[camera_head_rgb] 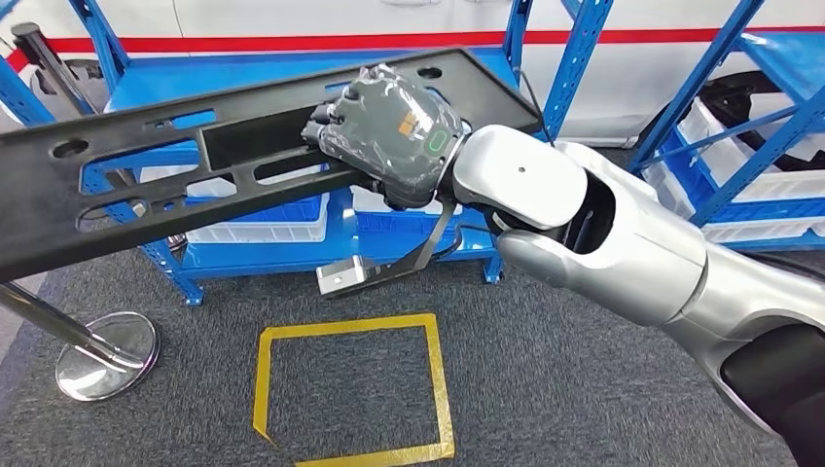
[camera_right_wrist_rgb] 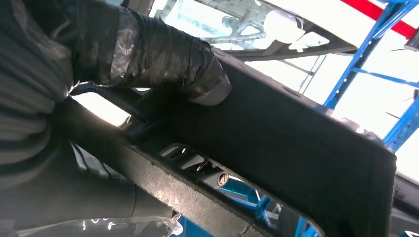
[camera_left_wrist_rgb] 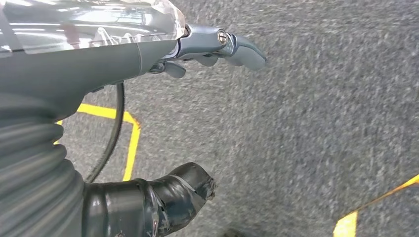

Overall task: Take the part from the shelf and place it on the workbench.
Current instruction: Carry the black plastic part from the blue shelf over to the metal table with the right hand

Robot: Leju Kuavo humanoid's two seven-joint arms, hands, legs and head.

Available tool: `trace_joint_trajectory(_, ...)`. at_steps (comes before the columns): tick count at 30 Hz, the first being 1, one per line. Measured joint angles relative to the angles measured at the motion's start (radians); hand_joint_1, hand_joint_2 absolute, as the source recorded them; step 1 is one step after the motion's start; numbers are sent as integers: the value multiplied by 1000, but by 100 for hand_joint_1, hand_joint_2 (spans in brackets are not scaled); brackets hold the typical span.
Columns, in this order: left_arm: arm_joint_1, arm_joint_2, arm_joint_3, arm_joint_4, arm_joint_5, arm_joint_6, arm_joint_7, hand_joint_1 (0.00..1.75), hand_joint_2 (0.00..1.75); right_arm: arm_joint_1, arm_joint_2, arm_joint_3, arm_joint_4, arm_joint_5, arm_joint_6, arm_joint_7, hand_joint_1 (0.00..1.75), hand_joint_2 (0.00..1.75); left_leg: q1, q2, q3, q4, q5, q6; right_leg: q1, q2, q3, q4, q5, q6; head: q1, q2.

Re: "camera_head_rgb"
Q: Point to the blue plastic bin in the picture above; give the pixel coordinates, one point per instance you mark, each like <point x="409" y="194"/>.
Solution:
<point x="300" y="209"/>
<point x="387" y="222"/>
<point x="689" y="174"/>

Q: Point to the white car with red stripe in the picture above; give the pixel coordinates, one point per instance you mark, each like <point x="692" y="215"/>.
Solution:
<point x="644" y="84"/>

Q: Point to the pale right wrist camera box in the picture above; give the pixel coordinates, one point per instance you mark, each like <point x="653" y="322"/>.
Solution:
<point x="341" y="277"/>

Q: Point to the chrome stanchion post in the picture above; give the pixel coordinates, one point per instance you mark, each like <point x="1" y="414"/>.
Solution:
<point x="45" y="61"/>
<point x="103" y="358"/>

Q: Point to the yellow floor tape square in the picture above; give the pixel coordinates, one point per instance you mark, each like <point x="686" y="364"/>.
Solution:
<point x="438" y="387"/>

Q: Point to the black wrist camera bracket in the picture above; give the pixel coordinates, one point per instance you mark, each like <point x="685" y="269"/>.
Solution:
<point x="432" y="238"/>

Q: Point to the black plastic slotted panel part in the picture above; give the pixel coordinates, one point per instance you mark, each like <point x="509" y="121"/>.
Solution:
<point x="129" y="219"/>

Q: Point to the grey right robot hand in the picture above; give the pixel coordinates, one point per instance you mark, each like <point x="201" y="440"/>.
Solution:
<point x="393" y="135"/>

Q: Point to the red barrier belt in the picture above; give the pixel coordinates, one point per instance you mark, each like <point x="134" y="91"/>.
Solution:
<point x="18" y="60"/>

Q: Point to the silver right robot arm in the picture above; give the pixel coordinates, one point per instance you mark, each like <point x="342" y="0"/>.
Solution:
<point x="644" y="258"/>

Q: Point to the blue metal shelf rack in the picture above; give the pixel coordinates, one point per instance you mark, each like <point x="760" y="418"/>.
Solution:
<point x="697" y="80"/>
<point x="161" y="80"/>

